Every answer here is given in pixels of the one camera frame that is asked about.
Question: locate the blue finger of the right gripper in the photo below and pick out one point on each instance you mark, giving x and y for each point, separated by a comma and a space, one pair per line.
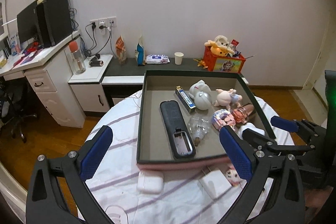
284, 124
254, 138

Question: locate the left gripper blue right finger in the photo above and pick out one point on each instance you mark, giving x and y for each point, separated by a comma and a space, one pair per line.
240, 153

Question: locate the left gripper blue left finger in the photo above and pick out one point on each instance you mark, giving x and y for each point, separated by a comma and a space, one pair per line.
93, 151

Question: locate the pink block bird figure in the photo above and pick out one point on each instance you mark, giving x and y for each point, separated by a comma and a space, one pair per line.
232, 176

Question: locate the white power adapter plug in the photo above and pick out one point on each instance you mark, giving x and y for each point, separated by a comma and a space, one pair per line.
215, 183

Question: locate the rose gold tube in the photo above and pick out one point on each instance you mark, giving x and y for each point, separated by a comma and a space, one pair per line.
248, 110

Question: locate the white striped quilt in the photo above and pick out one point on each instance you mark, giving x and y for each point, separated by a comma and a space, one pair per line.
114, 185

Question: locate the pink block toy figure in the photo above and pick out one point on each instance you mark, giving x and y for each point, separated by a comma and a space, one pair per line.
223, 118

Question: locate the pink pig doll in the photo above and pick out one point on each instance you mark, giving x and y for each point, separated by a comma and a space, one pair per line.
228, 99

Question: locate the clear glass light bulb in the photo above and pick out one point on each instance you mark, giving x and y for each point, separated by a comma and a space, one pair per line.
198, 126

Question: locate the white earbuds case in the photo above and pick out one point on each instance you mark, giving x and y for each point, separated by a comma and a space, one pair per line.
150, 182

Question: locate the black remote control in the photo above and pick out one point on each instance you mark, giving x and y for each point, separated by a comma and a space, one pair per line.
179, 137

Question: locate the white round toy figure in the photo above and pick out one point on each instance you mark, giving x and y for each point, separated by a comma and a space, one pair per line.
200, 94

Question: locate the pink black storage box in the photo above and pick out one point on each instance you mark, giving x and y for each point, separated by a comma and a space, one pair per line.
153, 148

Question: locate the red toy box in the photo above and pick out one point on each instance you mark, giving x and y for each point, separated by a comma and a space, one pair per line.
226, 64

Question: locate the white low cabinet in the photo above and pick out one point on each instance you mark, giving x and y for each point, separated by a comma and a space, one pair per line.
87, 86

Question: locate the yellow white plush toy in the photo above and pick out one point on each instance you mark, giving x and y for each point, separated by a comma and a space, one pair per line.
220, 46

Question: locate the clear bottle orange cap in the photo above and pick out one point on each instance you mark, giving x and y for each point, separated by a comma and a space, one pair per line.
77, 57

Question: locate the white desk with drawers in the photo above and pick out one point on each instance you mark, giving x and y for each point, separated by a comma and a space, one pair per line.
48, 74

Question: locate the white paper cup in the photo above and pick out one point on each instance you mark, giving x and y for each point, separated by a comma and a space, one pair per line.
178, 57

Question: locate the orange snack bag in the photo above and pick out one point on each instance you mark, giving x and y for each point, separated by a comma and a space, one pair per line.
120, 50

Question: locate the blue white snack bag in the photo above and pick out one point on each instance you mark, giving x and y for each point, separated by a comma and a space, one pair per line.
140, 52

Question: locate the wet wipes pack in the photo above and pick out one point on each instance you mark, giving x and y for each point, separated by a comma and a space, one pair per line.
157, 59

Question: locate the black computer monitor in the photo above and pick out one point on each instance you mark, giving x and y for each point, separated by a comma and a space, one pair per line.
27, 23

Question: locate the black small camera device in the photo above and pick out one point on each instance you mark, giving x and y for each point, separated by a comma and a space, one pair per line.
96, 61

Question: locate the white wall power strip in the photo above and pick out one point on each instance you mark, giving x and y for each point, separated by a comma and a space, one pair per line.
110, 22

